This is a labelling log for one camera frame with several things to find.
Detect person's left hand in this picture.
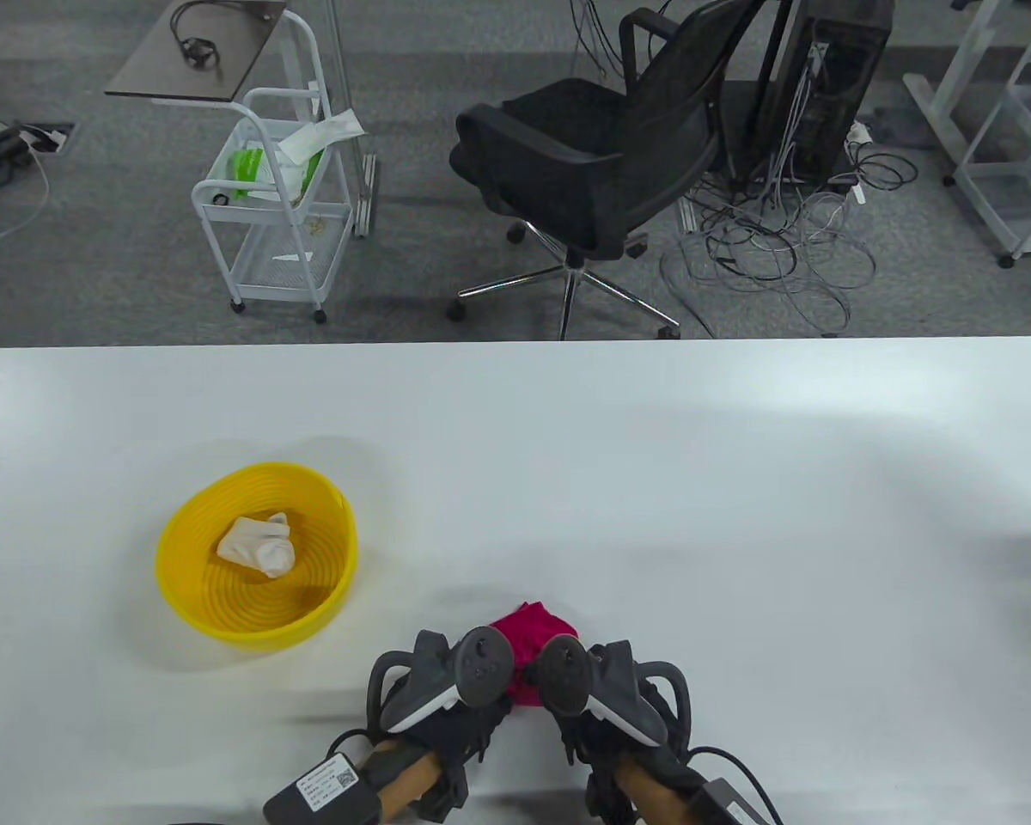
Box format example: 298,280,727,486
385,699,514,779

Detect person's right hand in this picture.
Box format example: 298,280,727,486
558,712,707,793

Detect black and white controller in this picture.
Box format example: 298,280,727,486
368,626,513,733
535,634,692,747

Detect person's left forearm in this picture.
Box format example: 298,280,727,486
369,743,443,817

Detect black box with white label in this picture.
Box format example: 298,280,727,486
264,752,383,825
687,778,761,825

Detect yellow ribbed basket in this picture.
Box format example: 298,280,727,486
156,461,360,651

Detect black office chair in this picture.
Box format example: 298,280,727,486
447,0,770,341

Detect green and white wipes pack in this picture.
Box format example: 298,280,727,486
228,148,327,203

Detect white paper sheet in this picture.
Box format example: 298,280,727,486
277,110,366,166

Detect white metal rack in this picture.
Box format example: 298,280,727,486
952,0,1031,269

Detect black computer tower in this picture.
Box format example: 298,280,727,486
743,0,896,186

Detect floor socket box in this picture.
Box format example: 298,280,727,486
17,122,76,156

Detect dark brown side table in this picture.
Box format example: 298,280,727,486
104,0,290,106

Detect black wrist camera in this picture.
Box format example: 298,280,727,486
421,769,471,823

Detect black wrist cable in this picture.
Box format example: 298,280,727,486
687,746,783,825
326,729,389,759

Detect white wire utility cart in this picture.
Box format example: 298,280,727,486
192,9,355,325

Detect tangle of floor cables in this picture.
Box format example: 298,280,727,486
660,142,918,338

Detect grey metal post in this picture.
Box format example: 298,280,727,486
325,0,381,239

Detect white floor cable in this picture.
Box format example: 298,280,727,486
0,146,52,246

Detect white desk frame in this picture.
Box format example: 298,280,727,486
902,0,1010,186

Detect black coiled cable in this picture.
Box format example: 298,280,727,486
170,0,224,71

